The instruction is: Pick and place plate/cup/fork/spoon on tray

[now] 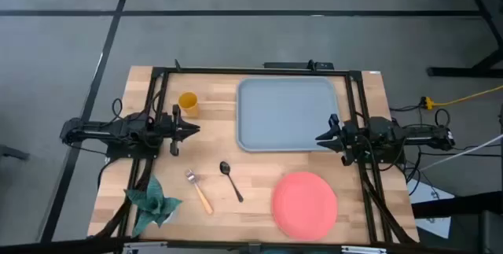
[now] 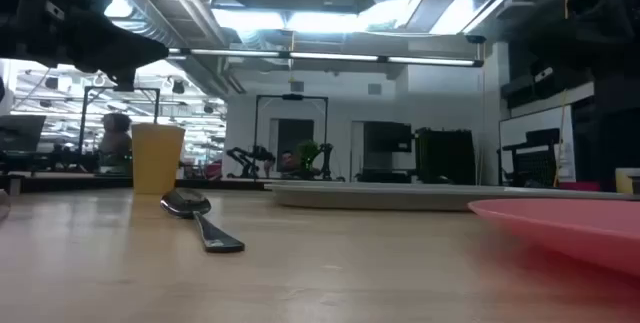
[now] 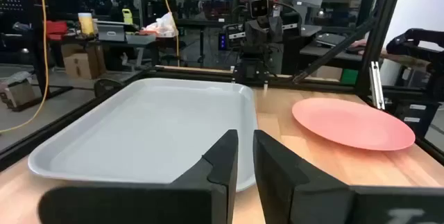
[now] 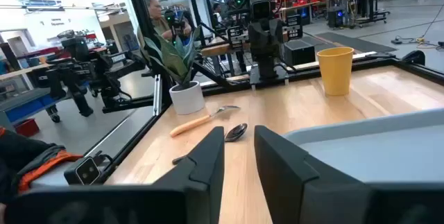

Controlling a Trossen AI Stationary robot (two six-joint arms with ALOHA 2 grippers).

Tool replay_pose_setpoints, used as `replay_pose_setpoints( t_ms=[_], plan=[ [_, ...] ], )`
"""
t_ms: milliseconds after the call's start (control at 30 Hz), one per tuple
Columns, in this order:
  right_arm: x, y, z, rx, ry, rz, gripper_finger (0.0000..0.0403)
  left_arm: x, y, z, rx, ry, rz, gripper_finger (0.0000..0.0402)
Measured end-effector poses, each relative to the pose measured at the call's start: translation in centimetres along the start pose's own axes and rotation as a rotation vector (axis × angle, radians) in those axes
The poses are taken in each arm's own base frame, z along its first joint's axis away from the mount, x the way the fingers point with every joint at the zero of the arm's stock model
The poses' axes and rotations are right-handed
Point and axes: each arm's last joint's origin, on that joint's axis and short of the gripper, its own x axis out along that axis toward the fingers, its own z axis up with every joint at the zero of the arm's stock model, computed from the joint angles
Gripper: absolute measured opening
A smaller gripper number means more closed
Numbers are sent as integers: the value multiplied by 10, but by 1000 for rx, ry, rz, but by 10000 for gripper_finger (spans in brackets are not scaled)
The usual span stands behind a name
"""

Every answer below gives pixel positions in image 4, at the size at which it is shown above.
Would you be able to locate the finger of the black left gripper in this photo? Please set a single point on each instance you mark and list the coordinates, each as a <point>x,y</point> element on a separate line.
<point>293,27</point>
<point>237,37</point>

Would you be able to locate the person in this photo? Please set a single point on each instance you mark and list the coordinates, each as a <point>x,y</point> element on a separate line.
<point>217,10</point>
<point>157,17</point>

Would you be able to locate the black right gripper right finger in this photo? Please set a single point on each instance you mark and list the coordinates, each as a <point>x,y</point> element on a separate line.
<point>298,196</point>

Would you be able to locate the black device with green light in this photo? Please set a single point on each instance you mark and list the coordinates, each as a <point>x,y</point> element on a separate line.
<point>173,23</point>

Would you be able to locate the red bin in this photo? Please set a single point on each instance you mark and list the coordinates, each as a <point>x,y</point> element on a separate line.
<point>27,127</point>

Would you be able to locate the wooden workbench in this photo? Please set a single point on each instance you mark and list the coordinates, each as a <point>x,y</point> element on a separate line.
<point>218,48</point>

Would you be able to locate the black frame clamp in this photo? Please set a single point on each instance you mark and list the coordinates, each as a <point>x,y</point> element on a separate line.
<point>414,57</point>

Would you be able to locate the small black table camera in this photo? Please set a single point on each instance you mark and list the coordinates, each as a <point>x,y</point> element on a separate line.
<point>86,171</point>

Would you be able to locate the white round plant pot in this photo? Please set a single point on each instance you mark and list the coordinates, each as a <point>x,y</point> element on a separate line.
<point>187,99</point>

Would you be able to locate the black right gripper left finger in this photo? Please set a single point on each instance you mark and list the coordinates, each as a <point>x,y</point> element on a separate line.
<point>194,196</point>

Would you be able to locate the black floor mat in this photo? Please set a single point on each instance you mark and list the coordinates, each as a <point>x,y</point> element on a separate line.
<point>350,42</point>

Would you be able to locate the black equipment cart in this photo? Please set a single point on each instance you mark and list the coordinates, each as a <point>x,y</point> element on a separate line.
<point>360,2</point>

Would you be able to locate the blue cart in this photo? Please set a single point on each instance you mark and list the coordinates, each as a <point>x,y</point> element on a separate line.
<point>24,106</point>

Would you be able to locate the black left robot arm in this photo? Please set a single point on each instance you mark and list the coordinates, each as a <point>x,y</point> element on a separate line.
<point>267,68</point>

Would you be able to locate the yellow plastic cup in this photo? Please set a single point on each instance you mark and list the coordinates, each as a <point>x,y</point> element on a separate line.
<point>334,75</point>

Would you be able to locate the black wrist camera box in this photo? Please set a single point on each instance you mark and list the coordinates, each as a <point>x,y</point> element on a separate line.
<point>261,8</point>

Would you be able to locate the black spoon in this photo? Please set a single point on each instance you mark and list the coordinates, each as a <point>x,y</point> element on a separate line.
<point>236,132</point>

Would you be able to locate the black and orange jacket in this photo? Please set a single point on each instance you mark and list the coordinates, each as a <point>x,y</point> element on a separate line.
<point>31,168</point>

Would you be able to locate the black robot workstation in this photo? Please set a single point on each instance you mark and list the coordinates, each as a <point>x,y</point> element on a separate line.
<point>79,68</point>

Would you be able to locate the grey plastic tray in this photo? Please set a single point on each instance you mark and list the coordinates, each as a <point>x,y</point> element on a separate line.
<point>381,147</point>

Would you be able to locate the teal crumpled cloth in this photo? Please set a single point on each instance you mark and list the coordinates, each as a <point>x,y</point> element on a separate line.
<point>173,61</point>

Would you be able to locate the silver aluminium rail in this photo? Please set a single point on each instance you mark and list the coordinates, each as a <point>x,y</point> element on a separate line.
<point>157,95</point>

